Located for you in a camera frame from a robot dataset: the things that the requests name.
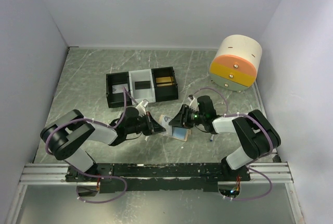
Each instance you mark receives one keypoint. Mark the beige leather card holder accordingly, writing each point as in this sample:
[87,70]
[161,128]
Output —
[181,134]

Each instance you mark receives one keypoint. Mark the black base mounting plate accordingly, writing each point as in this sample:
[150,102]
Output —
[155,177]

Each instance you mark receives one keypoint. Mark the gold card in bin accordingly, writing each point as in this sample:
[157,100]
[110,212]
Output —
[164,81]

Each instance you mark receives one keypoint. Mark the black left tray bin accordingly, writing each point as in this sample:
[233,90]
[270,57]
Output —
[115,82]

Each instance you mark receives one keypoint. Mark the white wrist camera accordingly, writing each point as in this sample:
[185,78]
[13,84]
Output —
[193,103]
[142,107]

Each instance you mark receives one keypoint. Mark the white card in bin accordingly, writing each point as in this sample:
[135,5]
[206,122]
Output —
[119,88]

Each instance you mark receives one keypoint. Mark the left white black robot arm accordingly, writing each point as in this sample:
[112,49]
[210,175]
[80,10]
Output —
[64,137]

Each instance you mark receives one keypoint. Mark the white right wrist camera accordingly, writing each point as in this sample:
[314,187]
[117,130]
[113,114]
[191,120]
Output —
[193,103]

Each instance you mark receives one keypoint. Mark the black right tray bin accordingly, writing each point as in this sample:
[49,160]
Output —
[165,93]

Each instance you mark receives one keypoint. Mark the cream round drawer cabinet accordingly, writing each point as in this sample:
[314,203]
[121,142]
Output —
[236,63]

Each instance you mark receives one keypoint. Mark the black tray bin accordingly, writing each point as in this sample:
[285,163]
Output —
[165,93]
[115,82]

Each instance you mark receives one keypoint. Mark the black card in bin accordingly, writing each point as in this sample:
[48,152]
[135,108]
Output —
[142,85]

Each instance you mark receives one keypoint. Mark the white middle tray bin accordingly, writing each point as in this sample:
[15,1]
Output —
[139,95]

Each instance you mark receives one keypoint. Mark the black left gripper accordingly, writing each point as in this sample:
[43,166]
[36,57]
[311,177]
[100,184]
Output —
[151,122]

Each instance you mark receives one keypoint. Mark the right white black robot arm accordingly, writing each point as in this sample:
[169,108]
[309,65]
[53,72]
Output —
[257,136]

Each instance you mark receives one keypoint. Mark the silver VIP card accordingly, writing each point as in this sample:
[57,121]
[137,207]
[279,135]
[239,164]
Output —
[164,121]

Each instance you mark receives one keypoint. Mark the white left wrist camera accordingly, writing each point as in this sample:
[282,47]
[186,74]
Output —
[142,107]

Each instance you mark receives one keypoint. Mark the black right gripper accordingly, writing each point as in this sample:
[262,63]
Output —
[179,120]

